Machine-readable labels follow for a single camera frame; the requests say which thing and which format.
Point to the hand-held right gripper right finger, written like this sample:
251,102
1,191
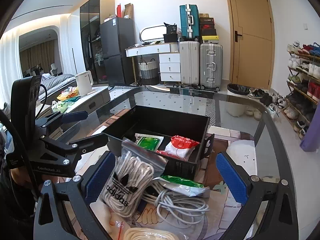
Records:
231,177

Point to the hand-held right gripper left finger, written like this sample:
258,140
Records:
98,177

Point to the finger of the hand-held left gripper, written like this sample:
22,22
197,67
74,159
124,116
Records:
75,116
95,141

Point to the zip bag of white shoelaces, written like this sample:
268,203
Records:
130,177

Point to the black storage box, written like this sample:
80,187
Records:
180,120

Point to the person's left forearm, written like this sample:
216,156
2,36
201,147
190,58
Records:
12,210

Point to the green snack packet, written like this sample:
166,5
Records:
59,107

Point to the yellow snack packet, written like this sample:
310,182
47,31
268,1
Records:
63,96

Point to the printed table mat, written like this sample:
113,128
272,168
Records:
220,202

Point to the grey coffee table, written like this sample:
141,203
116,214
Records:
97,97

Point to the white electric kettle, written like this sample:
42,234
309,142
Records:
83,83

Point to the grey bedding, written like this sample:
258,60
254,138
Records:
58,82

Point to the green and white packet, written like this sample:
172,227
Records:
190,187

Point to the white curtain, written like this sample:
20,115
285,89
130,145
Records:
8,62

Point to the brown curtain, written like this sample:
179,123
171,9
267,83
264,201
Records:
37,55

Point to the red and white packet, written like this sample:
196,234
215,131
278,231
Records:
178,150

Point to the white trash bin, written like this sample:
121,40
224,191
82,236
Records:
237,102

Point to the dark grey fridge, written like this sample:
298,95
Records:
117,45

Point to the pile of loose shoes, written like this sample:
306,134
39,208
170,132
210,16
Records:
267,100

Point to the woven laundry basket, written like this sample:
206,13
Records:
148,72

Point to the tall dark glass cabinet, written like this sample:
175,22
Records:
91,30

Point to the white vanity desk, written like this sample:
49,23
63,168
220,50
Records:
170,67

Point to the wooden shoe rack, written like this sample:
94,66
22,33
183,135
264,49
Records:
293,90

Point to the oval mirror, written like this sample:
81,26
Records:
151,33

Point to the silver suitcase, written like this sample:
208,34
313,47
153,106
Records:
211,65

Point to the red box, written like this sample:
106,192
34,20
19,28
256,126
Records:
119,11

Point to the cardboard box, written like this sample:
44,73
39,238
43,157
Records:
128,11

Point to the white suitcase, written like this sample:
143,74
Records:
188,65

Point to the black fabric bin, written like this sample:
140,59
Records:
170,38

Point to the black bag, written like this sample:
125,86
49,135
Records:
171,28

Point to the rows of racked sneakers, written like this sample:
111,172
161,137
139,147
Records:
305,65

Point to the wooden door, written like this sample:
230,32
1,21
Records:
250,42

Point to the teal suitcase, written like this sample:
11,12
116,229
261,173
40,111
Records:
186,22

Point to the stack of shoe boxes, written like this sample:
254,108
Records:
208,27

